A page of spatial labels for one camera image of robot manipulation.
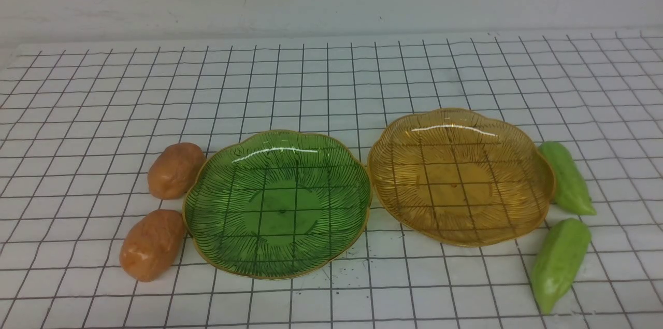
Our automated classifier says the brown potato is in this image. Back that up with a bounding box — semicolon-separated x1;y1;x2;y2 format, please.
148;142;206;200
119;209;185;282

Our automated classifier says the green bitter gourd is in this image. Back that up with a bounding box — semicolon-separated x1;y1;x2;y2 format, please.
538;141;597;216
530;218;592;315

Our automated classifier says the green glass plate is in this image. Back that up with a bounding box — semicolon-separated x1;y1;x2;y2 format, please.
182;130;372;280

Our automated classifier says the amber glass plate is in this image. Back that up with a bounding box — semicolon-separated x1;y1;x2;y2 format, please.
367;108;556;247

